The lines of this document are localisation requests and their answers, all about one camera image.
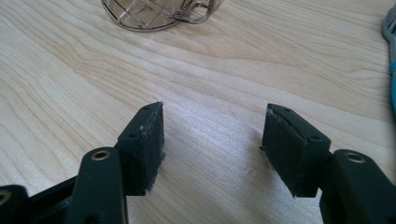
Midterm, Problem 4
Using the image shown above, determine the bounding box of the clear glass mug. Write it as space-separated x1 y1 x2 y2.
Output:
101 0 224 33

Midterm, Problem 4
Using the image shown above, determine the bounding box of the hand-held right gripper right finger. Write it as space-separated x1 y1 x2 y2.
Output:
261 103 332 199

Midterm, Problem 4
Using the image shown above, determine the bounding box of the blue and grey toothbrush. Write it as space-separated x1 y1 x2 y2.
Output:
382 6 396 116

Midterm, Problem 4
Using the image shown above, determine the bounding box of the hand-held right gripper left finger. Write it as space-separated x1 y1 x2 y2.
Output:
117 101 166 197

